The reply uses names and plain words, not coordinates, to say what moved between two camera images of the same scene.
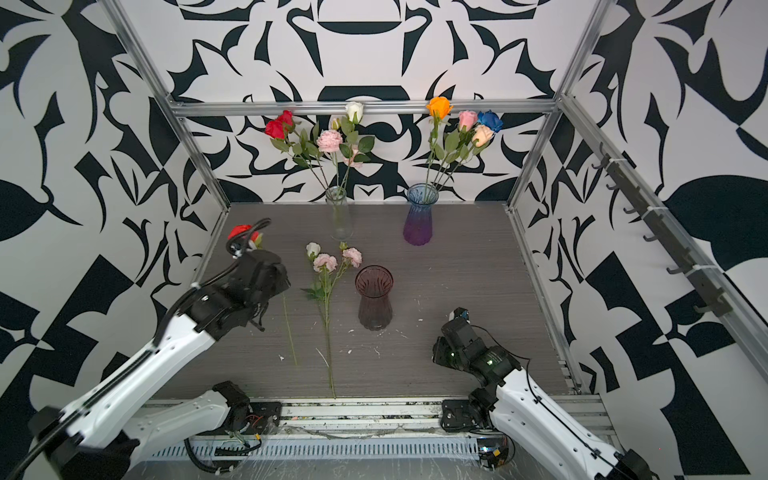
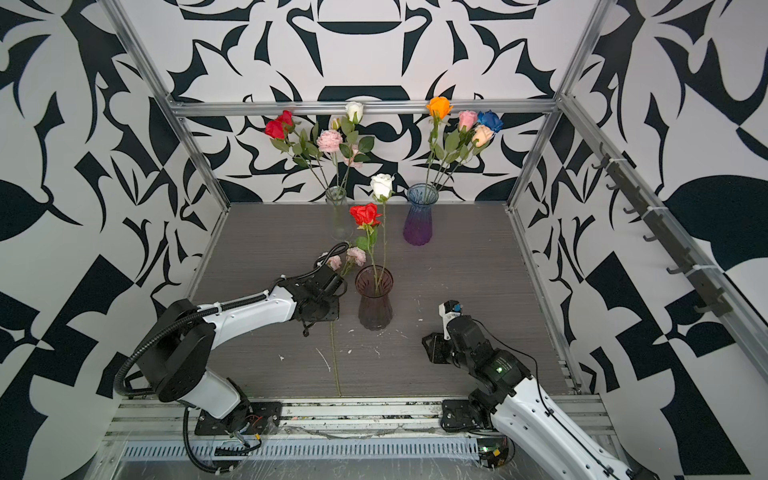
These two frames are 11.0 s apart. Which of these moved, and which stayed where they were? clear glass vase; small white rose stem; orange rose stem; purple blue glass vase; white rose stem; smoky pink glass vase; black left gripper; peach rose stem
Moved: black left gripper; small white rose stem
Stayed: orange rose stem; peach rose stem; smoky pink glass vase; clear glass vase; purple blue glass vase; white rose stem
